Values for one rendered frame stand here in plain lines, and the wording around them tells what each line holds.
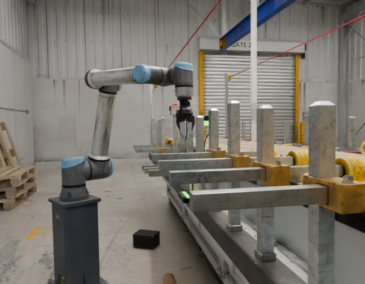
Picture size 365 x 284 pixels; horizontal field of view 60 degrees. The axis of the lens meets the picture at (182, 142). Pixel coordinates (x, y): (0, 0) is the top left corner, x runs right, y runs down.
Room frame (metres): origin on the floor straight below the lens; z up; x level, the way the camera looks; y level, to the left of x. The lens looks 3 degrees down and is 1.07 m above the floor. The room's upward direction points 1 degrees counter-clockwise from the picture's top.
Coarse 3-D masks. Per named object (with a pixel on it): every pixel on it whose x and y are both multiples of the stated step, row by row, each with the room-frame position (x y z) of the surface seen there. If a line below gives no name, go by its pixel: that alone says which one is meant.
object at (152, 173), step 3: (219, 168) 1.56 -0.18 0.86; (150, 171) 1.50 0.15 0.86; (153, 171) 1.50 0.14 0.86; (156, 171) 1.50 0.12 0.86; (159, 171) 1.50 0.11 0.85; (162, 171) 1.51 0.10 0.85; (165, 171) 1.51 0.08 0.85; (168, 171) 1.51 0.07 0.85; (150, 174) 1.50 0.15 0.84; (153, 174) 1.50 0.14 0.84; (156, 174) 1.50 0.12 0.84; (159, 174) 1.50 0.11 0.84; (162, 174) 1.51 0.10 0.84; (165, 174) 1.51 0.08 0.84; (168, 174) 1.51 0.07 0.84
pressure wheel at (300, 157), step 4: (292, 152) 1.10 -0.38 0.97; (296, 152) 1.08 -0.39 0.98; (300, 152) 1.08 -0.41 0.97; (304, 152) 1.09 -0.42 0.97; (308, 152) 1.09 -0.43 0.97; (292, 156) 1.10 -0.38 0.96; (296, 156) 1.07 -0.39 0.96; (300, 156) 1.07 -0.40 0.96; (304, 156) 1.07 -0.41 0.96; (308, 156) 1.08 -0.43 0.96; (296, 160) 1.07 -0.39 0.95; (300, 160) 1.07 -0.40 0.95; (304, 160) 1.07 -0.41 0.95; (308, 160) 1.07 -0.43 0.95; (296, 164) 1.07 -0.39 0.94; (300, 164) 1.06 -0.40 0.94; (304, 164) 1.07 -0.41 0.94; (308, 164) 1.07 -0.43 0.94
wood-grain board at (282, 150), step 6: (168, 138) 4.31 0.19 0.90; (204, 138) 4.13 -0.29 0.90; (222, 138) 4.04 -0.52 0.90; (222, 144) 2.77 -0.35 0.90; (240, 144) 2.73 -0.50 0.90; (246, 144) 2.72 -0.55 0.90; (252, 144) 2.71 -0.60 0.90; (276, 144) 2.66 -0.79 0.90; (240, 150) 2.08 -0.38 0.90; (246, 150) 2.08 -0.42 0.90; (282, 150) 2.03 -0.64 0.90; (288, 150) 2.03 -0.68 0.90; (336, 156) 1.64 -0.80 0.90; (342, 156) 1.63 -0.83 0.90; (348, 156) 1.63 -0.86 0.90; (354, 156) 1.63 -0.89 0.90; (360, 156) 1.62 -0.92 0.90; (294, 180) 1.06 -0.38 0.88
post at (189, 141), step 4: (192, 132) 1.83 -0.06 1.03; (192, 136) 1.83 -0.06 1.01; (188, 140) 1.82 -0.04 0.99; (192, 140) 1.83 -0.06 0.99; (188, 144) 1.82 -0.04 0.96; (192, 144) 1.83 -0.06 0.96; (188, 148) 1.82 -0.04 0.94; (192, 148) 1.83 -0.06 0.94; (192, 152) 1.83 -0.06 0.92; (188, 184) 1.82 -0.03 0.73
